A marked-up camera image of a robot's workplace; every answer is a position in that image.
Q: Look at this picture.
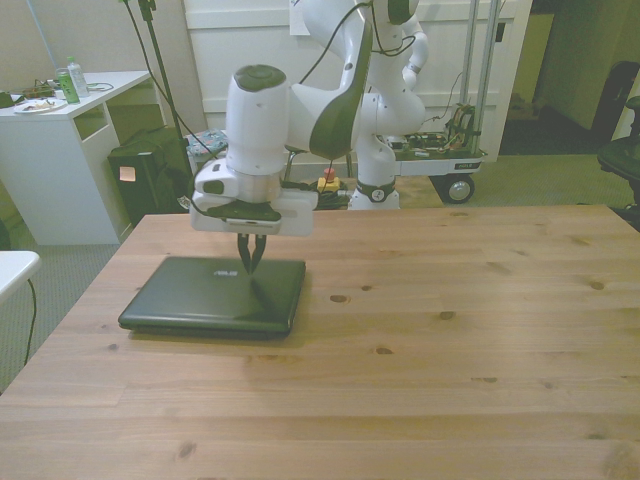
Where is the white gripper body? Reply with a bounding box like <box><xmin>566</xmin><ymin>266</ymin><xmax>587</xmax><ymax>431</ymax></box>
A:
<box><xmin>188</xmin><ymin>191</ymin><xmax>318</xmax><ymax>237</ymax></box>

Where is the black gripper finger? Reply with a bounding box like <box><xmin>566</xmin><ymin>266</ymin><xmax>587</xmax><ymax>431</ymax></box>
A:
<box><xmin>236</xmin><ymin>233</ymin><xmax>253</xmax><ymax>275</ymax></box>
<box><xmin>251</xmin><ymin>234</ymin><xmax>267</xmax><ymax>275</ymax></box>

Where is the black Asus laptop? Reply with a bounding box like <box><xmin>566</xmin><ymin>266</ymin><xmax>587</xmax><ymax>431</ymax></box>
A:
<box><xmin>118</xmin><ymin>256</ymin><xmax>307</xmax><ymax>341</ymax></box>

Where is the yellow emergency stop button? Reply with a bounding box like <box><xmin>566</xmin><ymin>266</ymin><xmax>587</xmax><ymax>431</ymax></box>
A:
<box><xmin>318</xmin><ymin>168</ymin><xmax>342</xmax><ymax>194</ymax></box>

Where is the black computer tower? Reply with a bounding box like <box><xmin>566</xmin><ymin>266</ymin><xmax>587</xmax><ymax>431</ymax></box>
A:
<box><xmin>107</xmin><ymin>128</ymin><xmax>194</xmax><ymax>227</ymax></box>

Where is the floral fabric bag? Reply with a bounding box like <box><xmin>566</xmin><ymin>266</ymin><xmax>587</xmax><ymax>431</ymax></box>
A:
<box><xmin>184</xmin><ymin>128</ymin><xmax>232</xmax><ymax>174</ymax></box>

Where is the metal wheeled cart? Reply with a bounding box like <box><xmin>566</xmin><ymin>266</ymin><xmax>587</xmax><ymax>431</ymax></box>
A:
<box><xmin>384</xmin><ymin>0</ymin><xmax>506</xmax><ymax>206</ymax></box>

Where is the white paper sheet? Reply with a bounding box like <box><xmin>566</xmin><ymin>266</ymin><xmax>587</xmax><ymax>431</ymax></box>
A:
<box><xmin>288</xmin><ymin>0</ymin><xmax>312</xmax><ymax>38</ymax></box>

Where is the white desk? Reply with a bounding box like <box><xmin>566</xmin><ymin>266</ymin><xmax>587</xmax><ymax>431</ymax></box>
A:
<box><xmin>0</xmin><ymin>69</ymin><xmax>154</xmax><ymax>247</ymax></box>

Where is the black tripod stand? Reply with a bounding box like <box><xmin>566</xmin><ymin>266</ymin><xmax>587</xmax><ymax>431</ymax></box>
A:
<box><xmin>117</xmin><ymin>0</ymin><xmax>197</xmax><ymax>201</ymax></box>

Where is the white rounded table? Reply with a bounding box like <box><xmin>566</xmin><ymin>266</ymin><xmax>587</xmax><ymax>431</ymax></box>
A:
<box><xmin>0</xmin><ymin>250</ymin><xmax>42</xmax><ymax>307</ymax></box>

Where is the clear plastic bottle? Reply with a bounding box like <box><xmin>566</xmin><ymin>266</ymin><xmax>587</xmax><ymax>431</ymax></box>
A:
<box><xmin>66</xmin><ymin>55</ymin><xmax>92</xmax><ymax>99</ymax></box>

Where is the green drink can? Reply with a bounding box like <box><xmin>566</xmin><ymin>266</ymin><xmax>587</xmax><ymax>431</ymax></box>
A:
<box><xmin>55</xmin><ymin>68</ymin><xmax>81</xmax><ymax>106</ymax></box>

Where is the white plate with food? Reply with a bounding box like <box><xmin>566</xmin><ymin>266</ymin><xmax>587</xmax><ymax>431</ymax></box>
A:
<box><xmin>13</xmin><ymin>98</ymin><xmax>69</xmax><ymax>115</ymax></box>

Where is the black office chair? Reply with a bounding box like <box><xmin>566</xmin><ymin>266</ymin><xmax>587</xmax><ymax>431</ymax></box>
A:
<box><xmin>589</xmin><ymin>60</ymin><xmax>640</xmax><ymax>211</ymax></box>

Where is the black hanging power cable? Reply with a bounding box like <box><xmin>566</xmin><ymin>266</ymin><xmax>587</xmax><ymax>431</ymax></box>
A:
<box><xmin>23</xmin><ymin>277</ymin><xmax>39</xmax><ymax>367</ymax></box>

